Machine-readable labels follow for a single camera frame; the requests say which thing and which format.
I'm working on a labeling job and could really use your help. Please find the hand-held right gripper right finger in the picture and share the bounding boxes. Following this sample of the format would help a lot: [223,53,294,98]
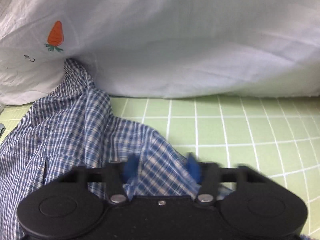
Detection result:
[186,152,268,205]

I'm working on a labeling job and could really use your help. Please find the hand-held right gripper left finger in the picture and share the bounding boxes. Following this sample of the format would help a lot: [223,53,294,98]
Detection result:
[59,154,140,205]

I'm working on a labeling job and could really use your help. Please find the blue plaid shirt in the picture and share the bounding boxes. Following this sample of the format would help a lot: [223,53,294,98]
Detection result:
[0,57,312,240]

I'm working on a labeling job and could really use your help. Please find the green grid mat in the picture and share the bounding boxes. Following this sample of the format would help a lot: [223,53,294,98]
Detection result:
[0,94,320,240]

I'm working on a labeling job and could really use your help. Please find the white carrot print sheet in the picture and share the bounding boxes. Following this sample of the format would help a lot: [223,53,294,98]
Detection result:
[0,0,320,105]

